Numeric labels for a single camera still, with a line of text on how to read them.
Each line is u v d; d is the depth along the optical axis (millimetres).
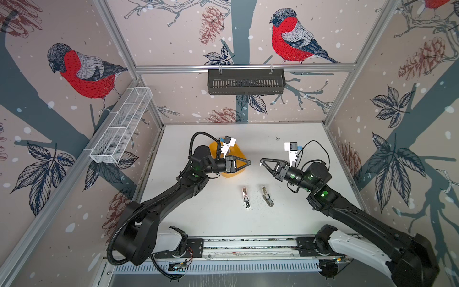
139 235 405
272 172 632
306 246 731
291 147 622
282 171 595
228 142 684
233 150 1060
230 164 645
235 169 658
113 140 724
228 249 749
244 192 857
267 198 871
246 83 1053
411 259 385
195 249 731
